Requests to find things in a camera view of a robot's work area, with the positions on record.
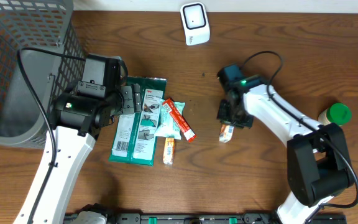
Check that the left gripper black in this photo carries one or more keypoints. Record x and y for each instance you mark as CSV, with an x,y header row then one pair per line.
x,y
134,99

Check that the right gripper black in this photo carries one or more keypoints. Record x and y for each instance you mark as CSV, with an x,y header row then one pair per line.
x,y
221,116

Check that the orange juice carton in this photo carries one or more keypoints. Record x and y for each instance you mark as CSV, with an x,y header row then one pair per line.
x,y
226,132
168,151

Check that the green sponge pack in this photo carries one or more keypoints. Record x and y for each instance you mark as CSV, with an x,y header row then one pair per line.
x,y
135,140

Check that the red white packet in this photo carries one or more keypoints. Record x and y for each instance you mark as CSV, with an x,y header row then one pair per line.
x,y
180,121

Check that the teal white snack pouch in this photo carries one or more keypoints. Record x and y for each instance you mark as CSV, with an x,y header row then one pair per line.
x,y
167,128

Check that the green lid jar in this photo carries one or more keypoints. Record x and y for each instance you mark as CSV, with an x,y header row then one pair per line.
x,y
338,113

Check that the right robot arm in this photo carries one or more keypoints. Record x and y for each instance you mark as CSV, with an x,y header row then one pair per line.
x,y
318,162

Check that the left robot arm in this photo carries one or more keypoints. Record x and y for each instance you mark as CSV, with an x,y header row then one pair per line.
x,y
76,122

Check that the white barcode scanner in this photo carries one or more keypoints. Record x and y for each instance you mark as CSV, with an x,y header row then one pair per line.
x,y
195,23

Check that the grey plastic mesh basket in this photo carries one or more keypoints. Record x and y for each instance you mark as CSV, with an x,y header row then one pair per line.
x,y
40,55

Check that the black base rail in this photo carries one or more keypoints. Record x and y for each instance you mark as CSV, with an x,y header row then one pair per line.
x,y
251,218

